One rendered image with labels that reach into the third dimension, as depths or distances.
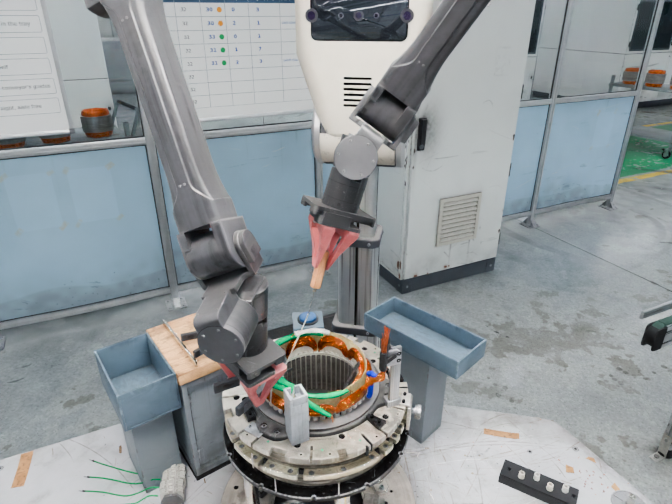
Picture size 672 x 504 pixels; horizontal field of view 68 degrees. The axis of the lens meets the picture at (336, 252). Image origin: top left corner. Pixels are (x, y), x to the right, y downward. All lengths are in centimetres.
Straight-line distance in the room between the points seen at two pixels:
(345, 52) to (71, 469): 107
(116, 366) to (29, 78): 193
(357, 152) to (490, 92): 260
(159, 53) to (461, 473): 99
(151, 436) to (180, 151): 65
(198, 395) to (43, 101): 206
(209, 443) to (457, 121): 241
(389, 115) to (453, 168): 246
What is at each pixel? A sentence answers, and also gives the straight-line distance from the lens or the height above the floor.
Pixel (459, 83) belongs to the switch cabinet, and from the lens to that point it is 306.
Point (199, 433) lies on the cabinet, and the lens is 113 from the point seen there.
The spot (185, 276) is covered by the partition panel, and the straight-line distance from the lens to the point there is 326.
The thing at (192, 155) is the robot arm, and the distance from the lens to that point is 64.
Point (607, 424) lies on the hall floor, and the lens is 268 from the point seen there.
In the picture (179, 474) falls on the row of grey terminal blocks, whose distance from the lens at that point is 118.
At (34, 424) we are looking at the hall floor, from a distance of 274.
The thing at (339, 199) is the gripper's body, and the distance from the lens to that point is 72.
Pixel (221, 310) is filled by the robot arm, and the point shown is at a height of 137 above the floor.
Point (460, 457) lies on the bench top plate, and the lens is 124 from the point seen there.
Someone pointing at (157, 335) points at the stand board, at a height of 106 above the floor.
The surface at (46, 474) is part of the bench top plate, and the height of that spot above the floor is 78.
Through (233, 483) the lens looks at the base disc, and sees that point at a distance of 116.
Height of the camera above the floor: 168
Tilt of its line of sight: 26 degrees down
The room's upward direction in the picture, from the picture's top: straight up
